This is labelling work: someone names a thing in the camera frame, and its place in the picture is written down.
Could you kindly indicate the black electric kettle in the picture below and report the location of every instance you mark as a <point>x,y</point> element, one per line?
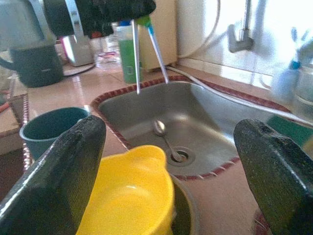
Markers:
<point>36,68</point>

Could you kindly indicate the blue straw green tip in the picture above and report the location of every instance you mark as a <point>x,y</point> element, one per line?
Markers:
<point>159,58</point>

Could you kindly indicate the silver kitchen appliance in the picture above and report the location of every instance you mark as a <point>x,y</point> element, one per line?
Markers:
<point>80,51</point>

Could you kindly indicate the steel spoon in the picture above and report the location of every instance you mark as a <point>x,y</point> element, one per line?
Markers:
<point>160,127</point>

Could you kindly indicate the white blue toothbrush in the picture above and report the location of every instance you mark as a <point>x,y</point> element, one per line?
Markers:
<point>305,41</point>
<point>294,54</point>

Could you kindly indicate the steel plate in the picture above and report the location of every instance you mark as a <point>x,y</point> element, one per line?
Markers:
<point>183,210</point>

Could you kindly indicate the beige water purifier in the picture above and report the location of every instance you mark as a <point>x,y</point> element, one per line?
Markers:
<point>166,36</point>

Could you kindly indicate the silver metal straw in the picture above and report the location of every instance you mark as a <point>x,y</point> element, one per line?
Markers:
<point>137,61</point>

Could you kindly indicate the yellow plastic bowl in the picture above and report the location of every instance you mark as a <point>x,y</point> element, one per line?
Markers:
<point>127,195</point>

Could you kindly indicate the metal wall tap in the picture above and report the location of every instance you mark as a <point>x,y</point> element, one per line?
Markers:
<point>240,41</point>

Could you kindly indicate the green dish soap bottle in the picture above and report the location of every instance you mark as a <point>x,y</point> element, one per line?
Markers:
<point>126,58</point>

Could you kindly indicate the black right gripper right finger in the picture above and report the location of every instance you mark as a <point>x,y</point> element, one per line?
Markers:
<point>281,183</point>

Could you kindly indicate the clear plastic box pink label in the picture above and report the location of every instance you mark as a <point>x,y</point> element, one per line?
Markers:
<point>107,49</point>

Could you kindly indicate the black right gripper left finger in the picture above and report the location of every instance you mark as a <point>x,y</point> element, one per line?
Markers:
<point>49,191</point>

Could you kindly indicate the teal cup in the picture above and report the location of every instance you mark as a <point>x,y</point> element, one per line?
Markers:
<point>41,127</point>

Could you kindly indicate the steel sink basin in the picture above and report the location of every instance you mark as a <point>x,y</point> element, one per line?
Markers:
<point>207,117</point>

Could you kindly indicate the white toothbrush cup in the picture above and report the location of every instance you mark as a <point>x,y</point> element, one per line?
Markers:
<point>284,83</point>

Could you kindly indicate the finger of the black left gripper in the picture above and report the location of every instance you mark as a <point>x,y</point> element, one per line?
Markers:
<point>132,9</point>

